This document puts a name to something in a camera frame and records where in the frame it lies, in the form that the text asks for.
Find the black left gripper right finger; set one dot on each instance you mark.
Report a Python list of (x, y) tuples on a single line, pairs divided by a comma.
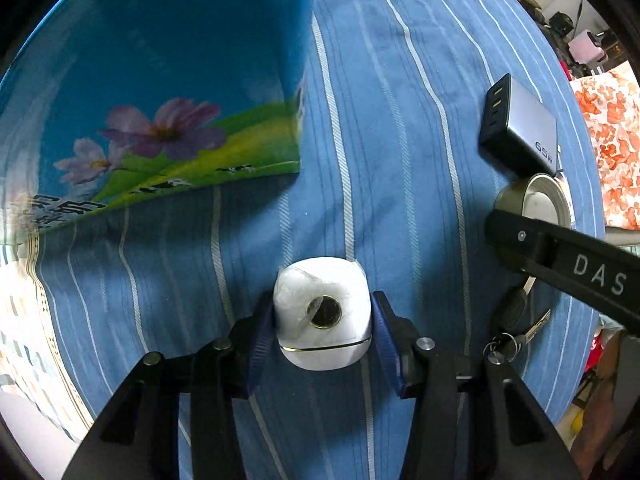
[(472, 418)]

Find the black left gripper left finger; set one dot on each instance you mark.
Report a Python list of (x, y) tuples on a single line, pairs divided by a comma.
[(136, 434)]

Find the silver round tin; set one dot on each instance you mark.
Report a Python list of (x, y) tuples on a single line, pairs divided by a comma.
[(540, 197)]

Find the grey black USB charger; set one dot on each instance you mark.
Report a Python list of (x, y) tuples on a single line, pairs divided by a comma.
[(518, 131)]

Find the white rounded perfume bottle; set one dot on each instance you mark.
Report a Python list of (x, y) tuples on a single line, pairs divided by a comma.
[(323, 313)]

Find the key bunch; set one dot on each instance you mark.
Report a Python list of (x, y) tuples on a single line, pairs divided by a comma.
[(513, 325)]

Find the orange white floral cloth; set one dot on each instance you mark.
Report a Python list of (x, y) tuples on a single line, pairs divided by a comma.
[(610, 105)]

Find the pink small box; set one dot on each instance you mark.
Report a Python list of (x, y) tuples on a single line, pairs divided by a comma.
[(585, 48)]

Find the blue striped tablecloth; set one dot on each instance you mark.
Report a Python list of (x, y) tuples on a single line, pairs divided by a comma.
[(392, 177)]

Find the blue milk carton box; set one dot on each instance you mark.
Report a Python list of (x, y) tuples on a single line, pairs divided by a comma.
[(111, 102)]

